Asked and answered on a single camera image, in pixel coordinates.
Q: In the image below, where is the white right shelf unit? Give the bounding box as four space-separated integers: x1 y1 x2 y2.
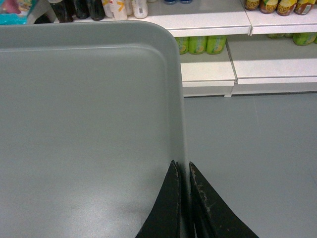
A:
224 0 317 97

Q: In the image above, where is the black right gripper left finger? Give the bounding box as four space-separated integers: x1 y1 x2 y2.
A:
136 160 181 238

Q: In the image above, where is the dark drink bottle blue label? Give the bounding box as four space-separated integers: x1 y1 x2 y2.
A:
86 0 105 21

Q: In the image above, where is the dark drink bottle front left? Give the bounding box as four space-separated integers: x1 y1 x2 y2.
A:
49 0 73 23

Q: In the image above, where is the dark drink bottle middle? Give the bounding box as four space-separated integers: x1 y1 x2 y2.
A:
73 0 90 19

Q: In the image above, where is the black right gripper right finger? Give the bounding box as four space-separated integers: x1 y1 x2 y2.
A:
189 162 258 238

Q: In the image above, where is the grey silver tray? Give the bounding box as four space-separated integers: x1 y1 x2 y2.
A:
0 21 194 238

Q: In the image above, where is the teal snack bag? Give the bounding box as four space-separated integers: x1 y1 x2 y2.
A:
0 0 38 25

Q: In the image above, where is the white lower shelf board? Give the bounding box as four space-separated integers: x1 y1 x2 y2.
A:
53 0 253 38

